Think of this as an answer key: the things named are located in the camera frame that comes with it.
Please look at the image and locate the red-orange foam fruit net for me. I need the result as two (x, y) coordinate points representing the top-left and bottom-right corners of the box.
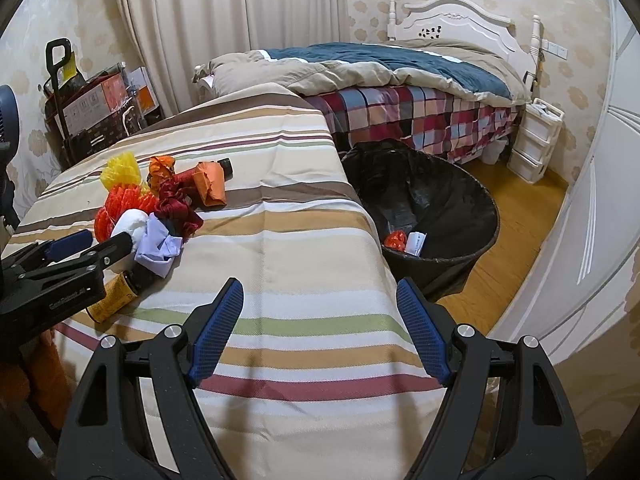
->
(94, 185), (161, 242)

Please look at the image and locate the small orange foam net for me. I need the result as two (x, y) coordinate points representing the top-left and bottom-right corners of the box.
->
(382, 230), (409, 254)

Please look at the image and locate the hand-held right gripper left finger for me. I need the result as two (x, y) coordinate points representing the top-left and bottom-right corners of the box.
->
(55, 277), (244, 480)

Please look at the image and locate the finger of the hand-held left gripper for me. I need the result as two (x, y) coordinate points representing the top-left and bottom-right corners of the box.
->
(0, 230), (97, 276)
(12, 233), (135, 287)

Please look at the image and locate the white and orange box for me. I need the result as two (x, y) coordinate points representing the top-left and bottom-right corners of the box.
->
(125, 66), (162, 117)

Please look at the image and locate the white metal rack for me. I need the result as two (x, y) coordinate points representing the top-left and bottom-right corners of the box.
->
(119, 104), (142, 137)

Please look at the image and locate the lavender paper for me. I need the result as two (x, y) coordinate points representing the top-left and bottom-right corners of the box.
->
(135, 217), (185, 279)

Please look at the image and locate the dark woven trash bin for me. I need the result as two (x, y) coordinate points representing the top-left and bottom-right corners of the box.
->
(341, 139), (501, 304)

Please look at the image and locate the orange wrapper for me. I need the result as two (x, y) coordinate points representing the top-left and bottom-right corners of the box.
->
(147, 156), (177, 196)

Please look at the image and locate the cream curtain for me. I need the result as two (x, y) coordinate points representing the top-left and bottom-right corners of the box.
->
(116, 0), (351, 117)

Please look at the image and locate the orange paper piece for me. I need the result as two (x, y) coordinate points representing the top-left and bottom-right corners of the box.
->
(195, 161), (227, 207)

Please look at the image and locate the dark woven basket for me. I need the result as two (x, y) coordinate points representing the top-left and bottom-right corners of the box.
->
(69, 112), (166, 167)

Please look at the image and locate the white wardrobe door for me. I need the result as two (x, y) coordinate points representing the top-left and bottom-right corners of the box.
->
(487, 0), (640, 363)

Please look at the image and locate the white tissue ball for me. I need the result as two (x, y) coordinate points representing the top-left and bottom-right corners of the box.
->
(110, 210), (150, 267)

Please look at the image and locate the plaid bedsheet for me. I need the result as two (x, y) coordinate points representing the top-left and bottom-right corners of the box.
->
(305, 85), (526, 167)

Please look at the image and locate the white wooden bed headboard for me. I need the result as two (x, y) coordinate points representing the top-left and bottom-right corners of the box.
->
(387, 0), (544, 82)

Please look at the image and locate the cardboard box with orange print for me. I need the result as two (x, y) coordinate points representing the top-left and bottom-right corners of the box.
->
(60, 72), (127, 134)

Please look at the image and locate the yellow card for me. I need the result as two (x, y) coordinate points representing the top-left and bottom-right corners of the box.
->
(62, 52), (84, 82)

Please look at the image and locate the white plastic drawer cabinet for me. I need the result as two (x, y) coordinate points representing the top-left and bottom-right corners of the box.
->
(507, 97), (566, 185)

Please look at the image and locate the dark red ribbon cloth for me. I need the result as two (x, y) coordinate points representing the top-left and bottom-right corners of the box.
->
(150, 180), (205, 237)

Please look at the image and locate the red bottle with black cap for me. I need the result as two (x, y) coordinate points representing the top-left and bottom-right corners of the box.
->
(175, 158), (235, 199)

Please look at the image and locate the striped tablecloth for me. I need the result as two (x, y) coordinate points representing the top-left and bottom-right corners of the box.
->
(10, 82), (451, 480)

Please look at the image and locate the black bin liner bag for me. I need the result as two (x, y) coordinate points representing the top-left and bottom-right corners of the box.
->
(342, 140), (500, 261)

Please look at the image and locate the black hand truck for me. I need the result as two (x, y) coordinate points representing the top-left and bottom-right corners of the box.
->
(44, 39), (77, 171)

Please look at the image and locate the beige and blue quilt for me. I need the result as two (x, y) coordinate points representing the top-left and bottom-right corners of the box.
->
(192, 40), (531, 107)

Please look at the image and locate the yellow foam fruit net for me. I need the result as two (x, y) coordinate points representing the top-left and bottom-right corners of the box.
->
(100, 154), (142, 194)

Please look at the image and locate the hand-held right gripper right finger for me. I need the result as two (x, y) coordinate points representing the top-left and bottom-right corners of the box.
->
(396, 277), (588, 480)

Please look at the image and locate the yellow bottle black cap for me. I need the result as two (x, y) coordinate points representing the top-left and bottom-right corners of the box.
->
(86, 260), (157, 324)

